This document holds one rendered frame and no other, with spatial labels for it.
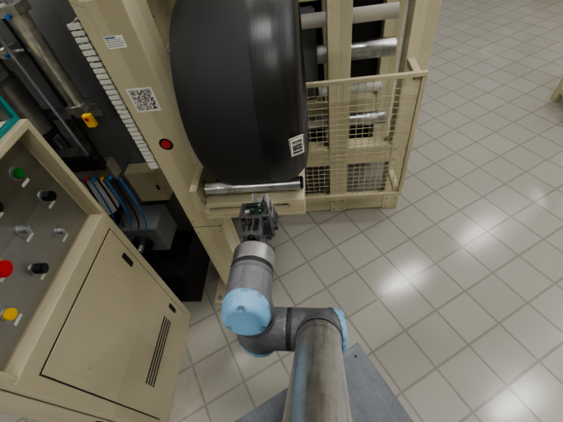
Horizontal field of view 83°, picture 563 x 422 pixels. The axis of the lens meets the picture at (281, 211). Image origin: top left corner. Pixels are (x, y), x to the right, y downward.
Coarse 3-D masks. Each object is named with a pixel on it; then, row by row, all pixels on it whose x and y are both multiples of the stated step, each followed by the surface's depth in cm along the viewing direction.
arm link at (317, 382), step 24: (288, 312) 68; (312, 312) 67; (336, 312) 66; (288, 336) 65; (312, 336) 55; (336, 336) 59; (312, 360) 47; (336, 360) 49; (312, 384) 40; (336, 384) 42; (288, 408) 38; (312, 408) 36; (336, 408) 37
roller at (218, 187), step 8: (208, 184) 110; (216, 184) 109; (224, 184) 109; (232, 184) 109; (240, 184) 108; (248, 184) 108; (256, 184) 107; (264, 184) 107; (272, 184) 107; (280, 184) 107; (288, 184) 106; (296, 184) 106; (208, 192) 110; (216, 192) 110; (224, 192) 110; (232, 192) 110; (240, 192) 109; (248, 192) 110
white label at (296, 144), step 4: (296, 136) 78; (300, 136) 78; (288, 140) 78; (292, 140) 78; (296, 140) 78; (300, 140) 79; (292, 144) 79; (296, 144) 79; (300, 144) 80; (304, 144) 80; (292, 148) 80; (296, 148) 80; (300, 148) 81; (304, 148) 82; (292, 152) 81; (296, 152) 81; (300, 152) 82; (292, 156) 82
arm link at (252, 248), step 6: (252, 240) 67; (240, 246) 67; (246, 246) 66; (252, 246) 66; (258, 246) 66; (264, 246) 67; (234, 252) 69; (240, 252) 66; (246, 252) 65; (252, 252) 65; (258, 252) 65; (264, 252) 66; (270, 252) 67; (234, 258) 66; (264, 258) 65; (270, 258) 66
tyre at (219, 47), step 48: (192, 0) 71; (240, 0) 69; (288, 0) 72; (192, 48) 70; (240, 48) 68; (288, 48) 70; (192, 96) 72; (240, 96) 71; (288, 96) 72; (192, 144) 83; (240, 144) 78; (288, 144) 79
